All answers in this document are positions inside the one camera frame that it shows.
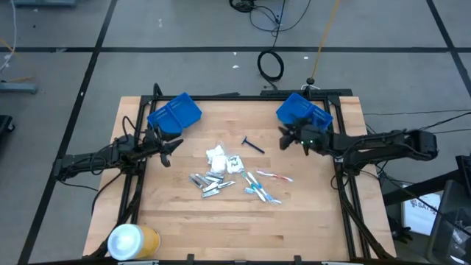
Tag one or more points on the black slanted beam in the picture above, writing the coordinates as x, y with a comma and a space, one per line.
416, 192

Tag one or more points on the blue white packaged toothbrush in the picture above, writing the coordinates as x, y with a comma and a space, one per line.
263, 186
254, 186
249, 190

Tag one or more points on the black equipment stand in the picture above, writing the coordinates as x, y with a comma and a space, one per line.
464, 173

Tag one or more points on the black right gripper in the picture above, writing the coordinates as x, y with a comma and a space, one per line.
312, 138

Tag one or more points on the black aluminium table frame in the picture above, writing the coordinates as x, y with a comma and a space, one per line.
239, 98

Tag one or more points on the white printed bag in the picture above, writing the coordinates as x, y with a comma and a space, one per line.
419, 217

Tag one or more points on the black floor object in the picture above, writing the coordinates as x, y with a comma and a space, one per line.
5, 127

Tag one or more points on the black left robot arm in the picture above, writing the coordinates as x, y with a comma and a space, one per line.
121, 147

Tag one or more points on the blue disposable razor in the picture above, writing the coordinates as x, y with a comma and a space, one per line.
254, 146

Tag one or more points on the black plastic bin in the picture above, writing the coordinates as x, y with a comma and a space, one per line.
450, 228

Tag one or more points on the grey metal foot bar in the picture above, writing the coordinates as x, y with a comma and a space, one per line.
18, 88
44, 2

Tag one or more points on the clear bag of cotton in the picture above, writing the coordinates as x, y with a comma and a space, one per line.
219, 164
214, 151

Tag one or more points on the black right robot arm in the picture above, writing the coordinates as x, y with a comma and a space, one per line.
386, 141

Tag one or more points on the white packets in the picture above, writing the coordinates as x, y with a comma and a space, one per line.
234, 164

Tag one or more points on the black table clamp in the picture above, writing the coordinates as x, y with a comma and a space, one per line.
190, 259
297, 260

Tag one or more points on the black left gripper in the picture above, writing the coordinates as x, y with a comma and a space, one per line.
152, 143

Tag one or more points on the pink packaged toothbrush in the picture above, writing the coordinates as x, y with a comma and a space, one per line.
274, 175

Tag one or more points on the clear plastic bag pile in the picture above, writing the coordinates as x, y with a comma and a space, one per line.
210, 193

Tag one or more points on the white lidded yellow canister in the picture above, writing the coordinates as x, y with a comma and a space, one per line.
132, 241

